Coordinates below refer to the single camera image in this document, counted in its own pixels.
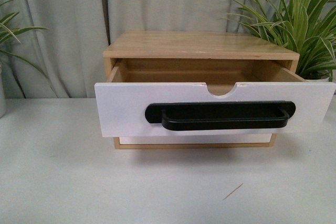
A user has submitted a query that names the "green spider plant left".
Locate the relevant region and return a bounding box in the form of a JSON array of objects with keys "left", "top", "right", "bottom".
[{"left": 1, "top": 0, "right": 57, "bottom": 98}]

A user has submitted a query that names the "white plant pot right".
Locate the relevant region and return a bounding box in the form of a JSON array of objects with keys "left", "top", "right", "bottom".
[{"left": 306, "top": 77, "right": 330, "bottom": 82}]

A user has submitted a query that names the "black drawer handle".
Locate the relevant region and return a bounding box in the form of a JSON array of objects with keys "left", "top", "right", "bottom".
[{"left": 145, "top": 101, "right": 296, "bottom": 131}]

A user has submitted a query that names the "wooden drawer cabinet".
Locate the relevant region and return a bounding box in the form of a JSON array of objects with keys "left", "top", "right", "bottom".
[{"left": 104, "top": 31, "right": 298, "bottom": 149}]

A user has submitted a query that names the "green spider plant right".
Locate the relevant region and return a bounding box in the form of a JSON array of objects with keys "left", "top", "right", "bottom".
[{"left": 226, "top": 0, "right": 335, "bottom": 82}]

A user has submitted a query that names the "white drawer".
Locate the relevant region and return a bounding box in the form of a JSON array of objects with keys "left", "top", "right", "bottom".
[
  {"left": 119, "top": 134, "right": 272, "bottom": 144},
  {"left": 94, "top": 59, "right": 335, "bottom": 137}
]

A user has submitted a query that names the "grey curtain backdrop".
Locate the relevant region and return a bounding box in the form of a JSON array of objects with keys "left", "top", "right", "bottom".
[{"left": 1, "top": 0, "right": 242, "bottom": 98}]

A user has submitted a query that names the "green spider plant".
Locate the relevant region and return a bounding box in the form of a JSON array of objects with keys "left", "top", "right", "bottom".
[
  {"left": 1, "top": 0, "right": 57, "bottom": 98},
  {"left": 226, "top": 0, "right": 335, "bottom": 82}
]

